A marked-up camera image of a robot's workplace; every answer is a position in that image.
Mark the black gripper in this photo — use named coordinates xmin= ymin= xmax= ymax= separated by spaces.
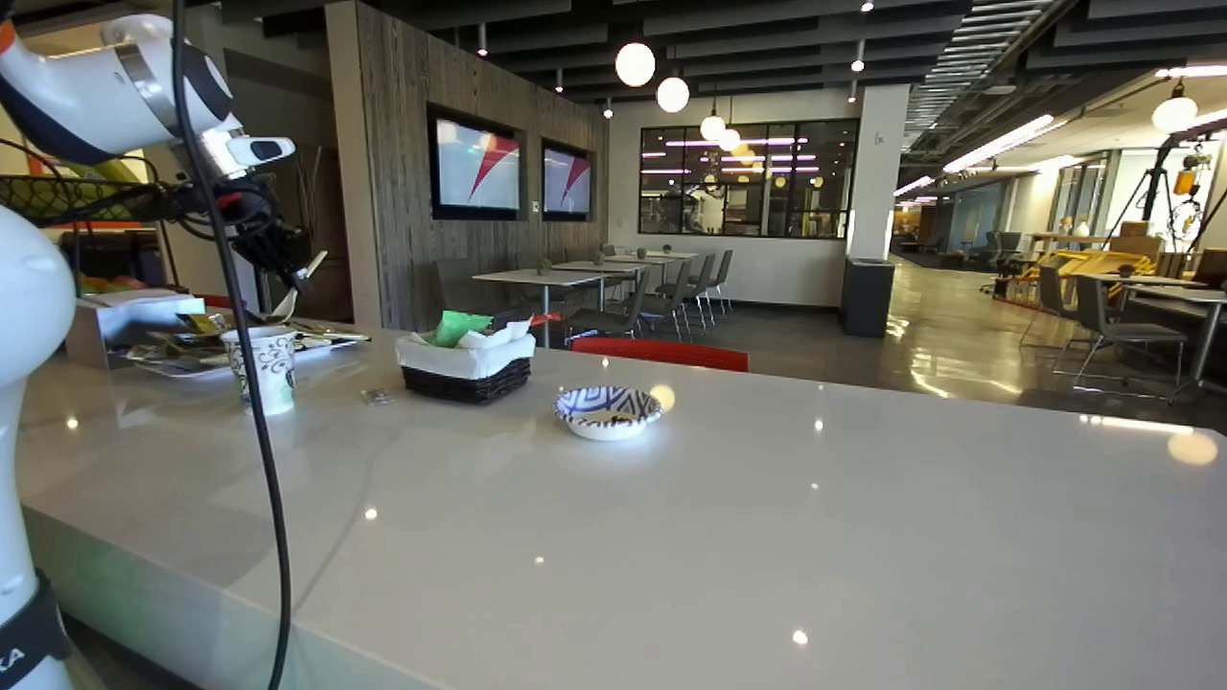
xmin=220 ymin=189 xmax=319 ymax=288

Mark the white plastic spoon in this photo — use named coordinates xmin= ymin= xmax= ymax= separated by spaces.
xmin=269 ymin=245 xmax=334 ymax=327

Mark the patterned paper cup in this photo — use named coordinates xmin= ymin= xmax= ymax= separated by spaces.
xmin=224 ymin=321 xmax=302 ymax=422

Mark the cluttered serving tray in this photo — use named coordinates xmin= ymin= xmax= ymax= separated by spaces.
xmin=119 ymin=311 xmax=375 ymax=382

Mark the white food container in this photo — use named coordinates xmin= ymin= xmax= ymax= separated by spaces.
xmin=75 ymin=285 xmax=211 ymax=346

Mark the green packet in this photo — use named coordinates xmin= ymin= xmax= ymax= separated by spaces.
xmin=430 ymin=308 xmax=499 ymax=348

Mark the black basket with white liner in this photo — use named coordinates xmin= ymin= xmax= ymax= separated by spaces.
xmin=392 ymin=318 xmax=541 ymax=405

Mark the grey dining table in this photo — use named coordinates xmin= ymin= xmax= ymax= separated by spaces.
xmin=470 ymin=265 xmax=605 ymax=348

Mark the patterned small bowl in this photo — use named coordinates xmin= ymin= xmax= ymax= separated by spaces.
xmin=553 ymin=382 xmax=670 ymax=446

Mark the grey dining chair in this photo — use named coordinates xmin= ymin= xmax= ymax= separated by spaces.
xmin=599 ymin=245 xmax=741 ymax=346

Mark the red chair back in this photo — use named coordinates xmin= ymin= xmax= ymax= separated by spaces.
xmin=567 ymin=335 xmax=756 ymax=376

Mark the large round pendant lamp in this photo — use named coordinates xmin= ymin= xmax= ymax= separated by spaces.
xmin=610 ymin=38 xmax=660 ymax=91

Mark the medium round pendant lamp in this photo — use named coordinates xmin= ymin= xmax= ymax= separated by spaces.
xmin=652 ymin=72 xmax=696 ymax=120

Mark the dark framed interior window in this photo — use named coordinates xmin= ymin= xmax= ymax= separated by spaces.
xmin=638 ymin=120 xmax=863 ymax=245

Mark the white square pillar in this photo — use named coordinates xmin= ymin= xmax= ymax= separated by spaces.
xmin=839 ymin=79 xmax=913 ymax=270

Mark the round lamp near office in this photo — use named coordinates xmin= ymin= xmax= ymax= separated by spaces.
xmin=1147 ymin=86 xmax=1205 ymax=137

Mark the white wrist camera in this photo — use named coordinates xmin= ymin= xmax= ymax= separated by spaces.
xmin=200 ymin=120 xmax=300 ymax=185

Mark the black wire fruit basket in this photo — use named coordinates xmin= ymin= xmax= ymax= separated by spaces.
xmin=0 ymin=151 xmax=186 ymax=291

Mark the large wall television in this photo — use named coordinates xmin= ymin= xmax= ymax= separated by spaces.
xmin=425 ymin=104 xmax=531 ymax=224

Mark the small wall television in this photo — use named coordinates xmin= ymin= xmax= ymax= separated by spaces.
xmin=539 ymin=137 xmax=599 ymax=226

